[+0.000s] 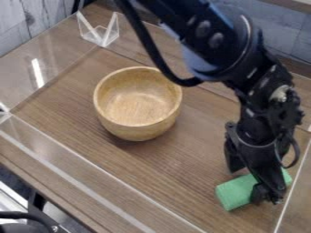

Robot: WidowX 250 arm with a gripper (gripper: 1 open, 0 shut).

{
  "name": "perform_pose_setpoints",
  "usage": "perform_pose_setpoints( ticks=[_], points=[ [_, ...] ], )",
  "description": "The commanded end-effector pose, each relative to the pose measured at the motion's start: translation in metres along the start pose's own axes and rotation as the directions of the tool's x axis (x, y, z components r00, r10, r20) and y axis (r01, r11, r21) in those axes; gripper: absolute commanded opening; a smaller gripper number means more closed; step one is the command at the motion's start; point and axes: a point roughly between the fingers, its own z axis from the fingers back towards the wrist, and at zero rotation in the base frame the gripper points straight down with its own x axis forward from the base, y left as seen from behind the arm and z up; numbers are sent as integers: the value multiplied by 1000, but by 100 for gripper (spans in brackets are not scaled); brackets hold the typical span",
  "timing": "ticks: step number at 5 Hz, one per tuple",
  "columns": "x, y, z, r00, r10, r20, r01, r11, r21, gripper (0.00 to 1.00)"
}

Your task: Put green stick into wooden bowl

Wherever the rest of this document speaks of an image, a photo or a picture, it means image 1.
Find green rectangular block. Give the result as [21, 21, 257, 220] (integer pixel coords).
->
[213, 167, 293, 212]

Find wooden bowl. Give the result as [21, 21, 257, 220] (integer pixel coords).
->
[92, 66, 183, 141]

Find clear acrylic tray wall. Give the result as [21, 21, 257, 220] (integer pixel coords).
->
[0, 110, 204, 233]

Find black table clamp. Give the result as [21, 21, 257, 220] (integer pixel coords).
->
[28, 191, 70, 233]

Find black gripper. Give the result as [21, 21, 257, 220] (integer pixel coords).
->
[223, 121, 293, 205]

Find black cable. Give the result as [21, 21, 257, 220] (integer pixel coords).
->
[0, 210, 53, 233]

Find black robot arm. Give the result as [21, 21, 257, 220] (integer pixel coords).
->
[114, 0, 304, 204]

